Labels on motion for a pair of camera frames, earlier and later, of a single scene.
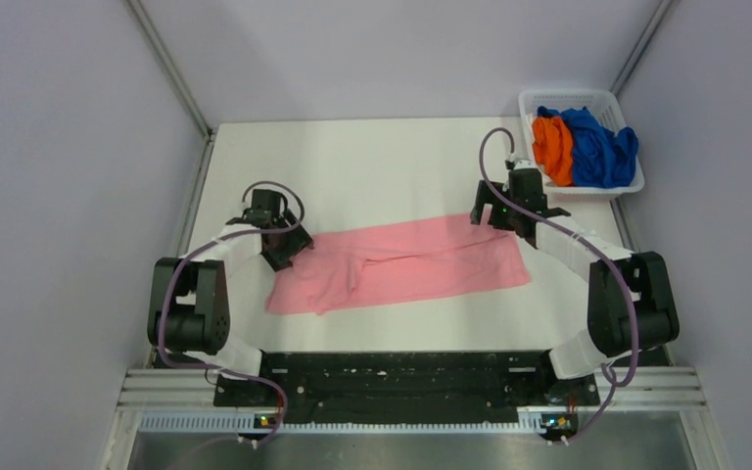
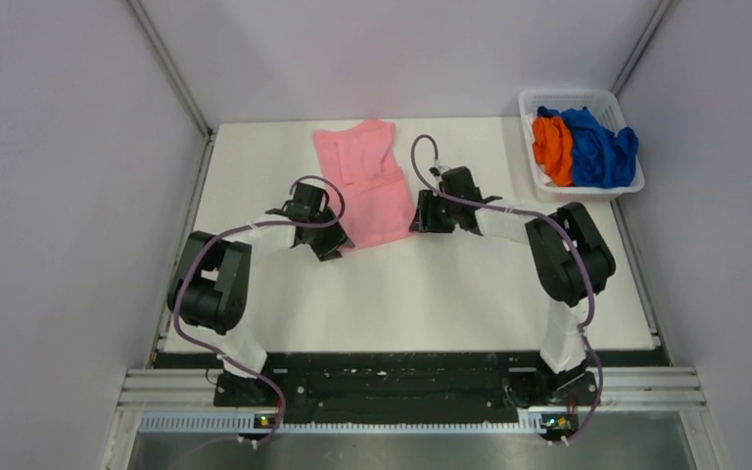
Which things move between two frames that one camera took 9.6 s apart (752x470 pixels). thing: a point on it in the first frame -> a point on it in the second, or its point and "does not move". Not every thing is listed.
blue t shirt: (601, 158) does not move
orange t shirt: (552, 144) does not move
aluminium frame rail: (651, 389) does not move
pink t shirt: (398, 262) -> (360, 164)
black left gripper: (299, 238) -> (326, 250)
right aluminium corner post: (642, 45) does not move
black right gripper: (495, 218) -> (424, 220)
